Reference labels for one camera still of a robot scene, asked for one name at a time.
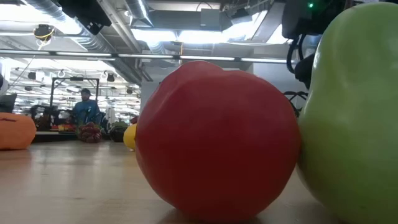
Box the red tomato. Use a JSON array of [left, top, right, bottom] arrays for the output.
[[134, 60, 302, 222]]

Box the yellow lemon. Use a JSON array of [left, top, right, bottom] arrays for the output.
[[123, 123, 137, 151]]

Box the green pear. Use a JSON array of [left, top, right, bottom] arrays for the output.
[[295, 1, 398, 224]]

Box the orange mango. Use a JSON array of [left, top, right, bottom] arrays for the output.
[[0, 111, 37, 151]]

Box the red grape bunch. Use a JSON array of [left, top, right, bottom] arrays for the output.
[[76, 121, 103, 144]]

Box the person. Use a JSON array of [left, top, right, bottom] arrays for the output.
[[72, 88, 102, 126]]

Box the dark grey monitor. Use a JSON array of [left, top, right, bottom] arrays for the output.
[[0, 93, 18, 114]]

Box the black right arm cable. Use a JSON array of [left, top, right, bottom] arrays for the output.
[[285, 33, 307, 75]]

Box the silver overhead frame bar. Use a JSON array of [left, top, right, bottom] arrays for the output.
[[0, 49, 289, 65]]

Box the black background rig frame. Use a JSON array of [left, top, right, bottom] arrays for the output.
[[49, 77, 100, 123]]

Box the black overhead camera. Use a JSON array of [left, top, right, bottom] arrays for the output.
[[33, 24, 56, 43]]

